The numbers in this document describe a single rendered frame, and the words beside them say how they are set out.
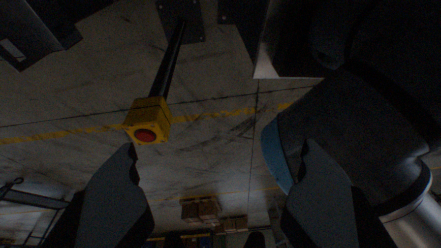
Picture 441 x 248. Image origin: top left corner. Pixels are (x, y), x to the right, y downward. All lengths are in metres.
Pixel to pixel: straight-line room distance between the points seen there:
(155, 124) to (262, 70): 0.31
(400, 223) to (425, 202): 0.04
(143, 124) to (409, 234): 0.45
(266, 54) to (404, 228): 0.39
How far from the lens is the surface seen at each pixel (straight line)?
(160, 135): 0.40
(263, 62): 0.46
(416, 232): 0.33
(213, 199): 3.70
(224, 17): 1.15
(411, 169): 0.29
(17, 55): 0.47
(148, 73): 1.39
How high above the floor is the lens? 1.14
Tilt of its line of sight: 42 degrees down
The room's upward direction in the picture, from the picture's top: 175 degrees clockwise
